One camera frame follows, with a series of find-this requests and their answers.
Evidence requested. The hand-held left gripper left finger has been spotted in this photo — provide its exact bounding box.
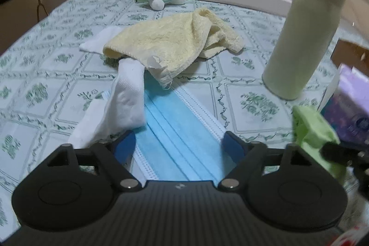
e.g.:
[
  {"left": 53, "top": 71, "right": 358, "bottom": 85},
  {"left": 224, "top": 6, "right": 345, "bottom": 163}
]
[{"left": 46, "top": 130, "right": 142, "bottom": 192}]

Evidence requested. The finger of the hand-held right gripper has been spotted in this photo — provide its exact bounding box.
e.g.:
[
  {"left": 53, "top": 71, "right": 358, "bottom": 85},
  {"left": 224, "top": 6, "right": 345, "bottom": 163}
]
[{"left": 320, "top": 141, "right": 364, "bottom": 166}]

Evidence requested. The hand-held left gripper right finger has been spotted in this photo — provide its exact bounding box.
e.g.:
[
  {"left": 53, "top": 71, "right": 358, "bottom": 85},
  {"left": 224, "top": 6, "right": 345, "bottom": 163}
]
[{"left": 217, "top": 131, "right": 315, "bottom": 192}]

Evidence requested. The light green cloth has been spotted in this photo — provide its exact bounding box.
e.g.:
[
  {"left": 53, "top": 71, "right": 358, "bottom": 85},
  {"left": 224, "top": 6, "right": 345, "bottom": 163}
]
[{"left": 292, "top": 106, "right": 349, "bottom": 181}]

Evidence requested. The white sock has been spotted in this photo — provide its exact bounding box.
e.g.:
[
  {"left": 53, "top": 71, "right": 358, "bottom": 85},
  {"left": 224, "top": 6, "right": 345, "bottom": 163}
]
[
  {"left": 79, "top": 26, "right": 128, "bottom": 54},
  {"left": 67, "top": 58, "right": 146, "bottom": 149}
]

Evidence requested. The blue face mask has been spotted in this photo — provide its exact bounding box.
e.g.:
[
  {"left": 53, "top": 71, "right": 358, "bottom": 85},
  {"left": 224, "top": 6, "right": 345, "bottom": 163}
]
[{"left": 98, "top": 79, "right": 240, "bottom": 182}]

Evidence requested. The purple tissue pack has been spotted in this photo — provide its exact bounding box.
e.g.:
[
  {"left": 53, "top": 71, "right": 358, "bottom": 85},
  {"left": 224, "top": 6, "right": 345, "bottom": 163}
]
[{"left": 319, "top": 64, "right": 369, "bottom": 146}]

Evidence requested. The brown cardboard box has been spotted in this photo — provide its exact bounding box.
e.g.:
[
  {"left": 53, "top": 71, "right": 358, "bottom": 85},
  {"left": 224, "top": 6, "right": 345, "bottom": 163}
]
[{"left": 330, "top": 39, "right": 369, "bottom": 75}]

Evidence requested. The pale yellow towel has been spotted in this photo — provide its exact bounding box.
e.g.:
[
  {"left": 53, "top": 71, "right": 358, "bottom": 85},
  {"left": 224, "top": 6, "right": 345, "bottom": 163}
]
[{"left": 103, "top": 8, "right": 245, "bottom": 90}]

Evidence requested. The cream thermos bottle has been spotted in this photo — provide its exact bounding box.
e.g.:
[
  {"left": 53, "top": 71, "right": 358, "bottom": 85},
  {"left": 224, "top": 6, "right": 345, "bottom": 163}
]
[{"left": 261, "top": 0, "right": 349, "bottom": 100}]

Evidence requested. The floral printed bedsheet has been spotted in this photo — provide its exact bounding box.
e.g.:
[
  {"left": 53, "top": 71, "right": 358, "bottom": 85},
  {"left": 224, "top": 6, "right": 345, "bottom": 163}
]
[{"left": 0, "top": 0, "right": 356, "bottom": 238}]

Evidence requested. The metal coat rack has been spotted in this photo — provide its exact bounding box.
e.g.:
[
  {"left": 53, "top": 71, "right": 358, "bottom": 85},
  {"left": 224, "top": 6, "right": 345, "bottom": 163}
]
[{"left": 34, "top": 0, "right": 50, "bottom": 22}]

